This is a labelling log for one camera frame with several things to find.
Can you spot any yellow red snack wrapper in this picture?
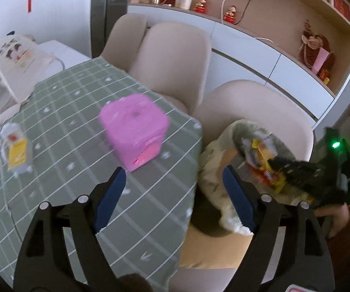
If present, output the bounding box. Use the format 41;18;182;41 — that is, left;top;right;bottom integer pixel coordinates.
241;138;286;194

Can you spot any person right hand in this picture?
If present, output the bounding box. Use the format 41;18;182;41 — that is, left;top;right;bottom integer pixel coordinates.
314;203;350;239

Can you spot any beige chair near bag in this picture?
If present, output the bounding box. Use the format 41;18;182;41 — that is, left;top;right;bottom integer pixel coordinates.
170;81;314;291

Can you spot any white yellow small wrapper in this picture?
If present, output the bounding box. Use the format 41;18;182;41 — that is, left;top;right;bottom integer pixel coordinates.
0;123;33;177

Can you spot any green checked tablecloth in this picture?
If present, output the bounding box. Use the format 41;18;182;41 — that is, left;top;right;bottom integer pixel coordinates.
0;58;202;291

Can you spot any red monkey plush decoration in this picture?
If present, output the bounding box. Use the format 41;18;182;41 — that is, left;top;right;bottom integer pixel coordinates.
298;20;335;85

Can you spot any white sideboard cabinet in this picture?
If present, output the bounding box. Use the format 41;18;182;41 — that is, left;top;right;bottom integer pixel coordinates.
128;5;334;128

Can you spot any pink plastic lidded box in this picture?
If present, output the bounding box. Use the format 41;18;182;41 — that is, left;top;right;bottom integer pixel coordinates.
98;94;170;172

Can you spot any red framed picture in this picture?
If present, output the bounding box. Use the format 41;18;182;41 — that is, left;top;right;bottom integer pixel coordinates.
328;0;350;22

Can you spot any red figurine right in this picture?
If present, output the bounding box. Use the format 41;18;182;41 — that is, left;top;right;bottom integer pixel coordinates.
222;5;237;24

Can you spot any red figurine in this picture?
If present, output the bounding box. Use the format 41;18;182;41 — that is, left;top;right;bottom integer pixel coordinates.
222;5;237;24
194;0;207;14

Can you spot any beige chair middle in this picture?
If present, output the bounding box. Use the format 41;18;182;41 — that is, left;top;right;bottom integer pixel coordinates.
129;22;211;115

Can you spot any red figurine left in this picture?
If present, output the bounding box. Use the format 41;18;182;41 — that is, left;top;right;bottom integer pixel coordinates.
194;0;207;14

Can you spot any beige chair far left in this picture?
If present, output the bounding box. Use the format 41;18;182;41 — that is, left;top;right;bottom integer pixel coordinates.
101;13;147;72

